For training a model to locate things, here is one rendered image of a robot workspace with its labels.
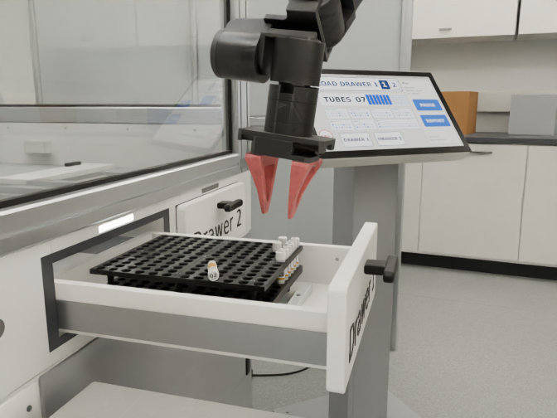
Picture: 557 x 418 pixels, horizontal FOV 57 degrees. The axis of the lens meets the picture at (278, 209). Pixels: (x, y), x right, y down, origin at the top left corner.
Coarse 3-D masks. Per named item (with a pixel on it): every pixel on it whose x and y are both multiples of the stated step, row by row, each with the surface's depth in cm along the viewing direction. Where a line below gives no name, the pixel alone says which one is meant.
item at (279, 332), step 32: (96, 256) 69; (320, 256) 75; (64, 288) 59; (96, 288) 58; (128, 288) 57; (320, 288) 74; (64, 320) 59; (96, 320) 58; (128, 320) 57; (160, 320) 56; (192, 320) 55; (224, 320) 54; (256, 320) 53; (288, 320) 52; (320, 320) 51; (224, 352) 55; (256, 352) 53; (288, 352) 52; (320, 352) 51
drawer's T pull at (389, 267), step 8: (392, 256) 63; (368, 264) 60; (376, 264) 60; (384, 264) 60; (392, 264) 60; (368, 272) 60; (376, 272) 60; (384, 272) 57; (392, 272) 57; (384, 280) 57; (392, 280) 57
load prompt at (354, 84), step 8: (320, 80) 146; (328, 80) 147; (336, 80) 148; (344, 80) 149; (352, 80) 150; (360, 80) 151; (368, 80) 153; (376, 80) 154; (384, 80) 155; (392, 80) 156; (320, 88) 144; (328, 88) 145; (336, 88) 146; (344, 88) 147; (352, 88) 148; (360, 88) 150; (368, 88) 151; (376, 88) 152; (384, 88) 153; (392, 88) 154; (400, 88) 156
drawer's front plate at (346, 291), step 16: (368, 224) 73; (368, 240) 64; (352, 256) 57; (368, 256) 65; (352, 272) 52; (336, 288) 48; (352, 288) 51; (336, 304) 48; (352, 304) 52; (368, 304) 68; (336, 320) 48; (352, 320) 53; (336, 336) 48; (352, 336) 54; (336, 352) 49; (352, 352) 54; (336, 368) 49; (336, 384) 49
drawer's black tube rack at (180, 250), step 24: (168, 240) 76; (192, 240) 75; (216, 240) 76; (120, 264) 64; (144, 264) 64; (168, 264) 65; (192, 264) 64; (216, 264) 65; (240, 264) 64; (264, 264) 65; (144, 288) 64; (168, 288) 64; (192, 288) 64; (216, 288) 64; (240, 288) 57; (288, 288) 66
